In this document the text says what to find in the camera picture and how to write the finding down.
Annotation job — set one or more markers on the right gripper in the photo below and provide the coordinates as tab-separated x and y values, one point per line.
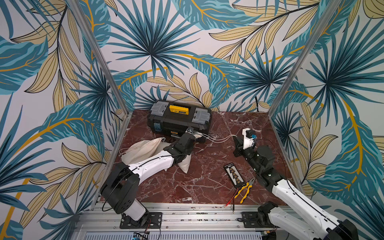
240	150

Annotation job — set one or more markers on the cream cloth bag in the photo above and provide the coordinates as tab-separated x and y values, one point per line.
143	150
186	162

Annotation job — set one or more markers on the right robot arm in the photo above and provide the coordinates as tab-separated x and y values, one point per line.
314	223

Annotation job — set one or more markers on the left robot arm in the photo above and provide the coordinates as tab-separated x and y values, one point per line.
121	186

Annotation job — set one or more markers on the black bit set card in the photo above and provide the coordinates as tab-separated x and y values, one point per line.
234	175

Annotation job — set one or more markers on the yellow black pliers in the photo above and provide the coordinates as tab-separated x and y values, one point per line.
246	189

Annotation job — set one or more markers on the black plastic toolbox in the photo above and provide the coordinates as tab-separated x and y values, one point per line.
170	119

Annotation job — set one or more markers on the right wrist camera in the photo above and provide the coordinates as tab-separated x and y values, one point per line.
249	139

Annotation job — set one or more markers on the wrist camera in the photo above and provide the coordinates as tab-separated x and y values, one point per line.
191	131
249	139

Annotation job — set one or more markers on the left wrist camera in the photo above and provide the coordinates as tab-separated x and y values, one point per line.
191	131

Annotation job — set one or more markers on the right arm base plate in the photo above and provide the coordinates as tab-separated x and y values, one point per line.
255	220

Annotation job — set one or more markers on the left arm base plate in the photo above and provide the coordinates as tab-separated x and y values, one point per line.
150	220

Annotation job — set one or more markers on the left aluminium frame post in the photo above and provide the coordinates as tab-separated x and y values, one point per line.
90	37

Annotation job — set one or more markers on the aluminium frame post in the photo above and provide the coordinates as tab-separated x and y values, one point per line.
323	21
90	37

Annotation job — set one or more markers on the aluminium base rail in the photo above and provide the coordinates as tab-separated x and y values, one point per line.
179	222

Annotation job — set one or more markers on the right aluminium frame post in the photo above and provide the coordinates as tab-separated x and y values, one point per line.
323	21

